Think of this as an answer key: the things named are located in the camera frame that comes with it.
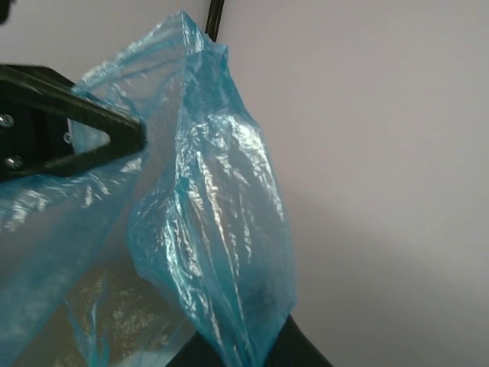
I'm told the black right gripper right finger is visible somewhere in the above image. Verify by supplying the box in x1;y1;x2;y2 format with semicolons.
267;315;333;367

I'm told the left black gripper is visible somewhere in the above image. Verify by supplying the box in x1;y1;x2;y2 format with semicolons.
1;64;146;180

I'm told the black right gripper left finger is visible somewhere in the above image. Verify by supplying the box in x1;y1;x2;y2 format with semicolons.
167;333;225;367

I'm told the blue plastic trash bag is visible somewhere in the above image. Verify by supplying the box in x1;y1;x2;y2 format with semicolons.
1;11;296;366

